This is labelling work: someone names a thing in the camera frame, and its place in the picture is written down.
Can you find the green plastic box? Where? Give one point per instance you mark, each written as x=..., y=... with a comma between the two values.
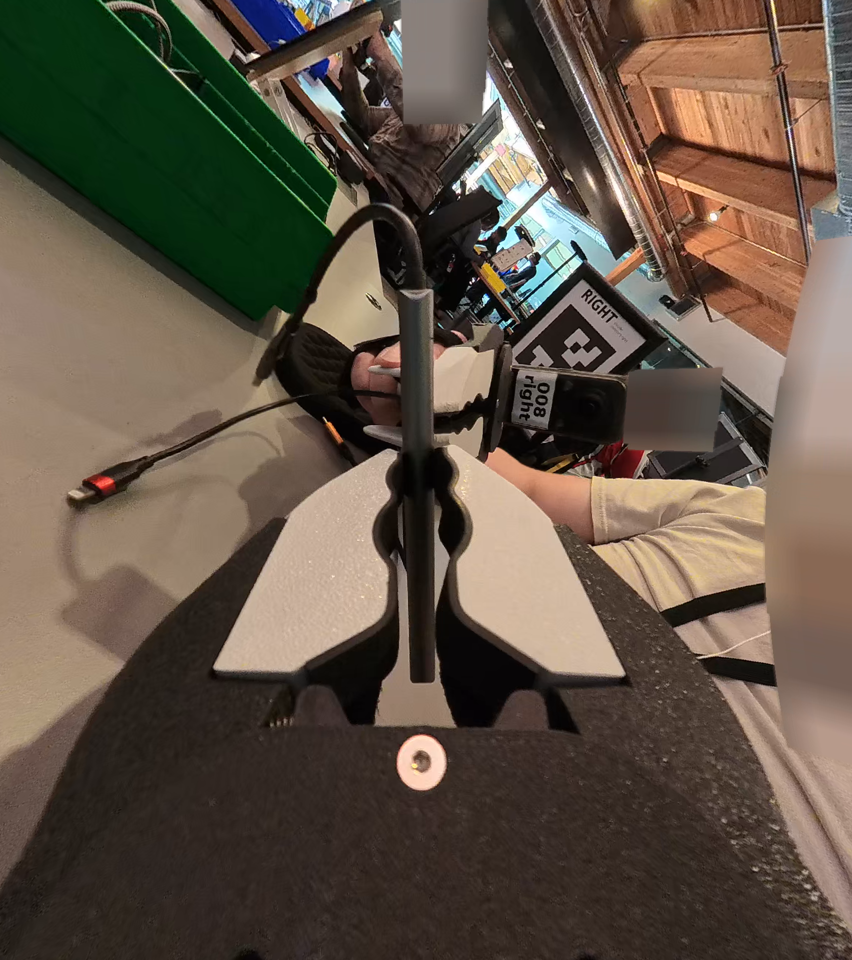
x=133, y=150

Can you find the person's right hand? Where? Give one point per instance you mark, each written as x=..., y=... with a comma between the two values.
x=379, y=397

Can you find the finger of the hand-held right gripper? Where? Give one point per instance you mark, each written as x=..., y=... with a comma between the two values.
x=463, y=431
x=467, y=379

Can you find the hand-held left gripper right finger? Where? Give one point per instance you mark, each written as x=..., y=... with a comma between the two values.
x=523, y=592

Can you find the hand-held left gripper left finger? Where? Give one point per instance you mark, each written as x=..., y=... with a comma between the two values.
x=321, y=592

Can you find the black mesh armrest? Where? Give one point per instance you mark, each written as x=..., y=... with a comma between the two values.
x=317, y=360

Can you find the person's right forearm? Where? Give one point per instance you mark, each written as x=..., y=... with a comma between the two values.
x=546, y=495

